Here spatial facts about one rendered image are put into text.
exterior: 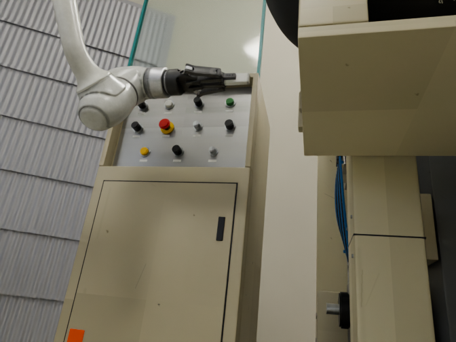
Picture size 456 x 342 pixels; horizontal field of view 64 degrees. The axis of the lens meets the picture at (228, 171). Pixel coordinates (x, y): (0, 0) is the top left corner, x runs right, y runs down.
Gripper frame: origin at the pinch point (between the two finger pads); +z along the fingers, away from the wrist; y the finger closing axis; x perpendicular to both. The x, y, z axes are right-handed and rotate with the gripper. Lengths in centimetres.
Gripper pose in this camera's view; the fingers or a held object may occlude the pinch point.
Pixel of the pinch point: (237, 79)
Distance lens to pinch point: 104.4
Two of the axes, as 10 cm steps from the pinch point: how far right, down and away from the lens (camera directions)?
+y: 2.1, 3.9, 9.0
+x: -1.0, 9.2, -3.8
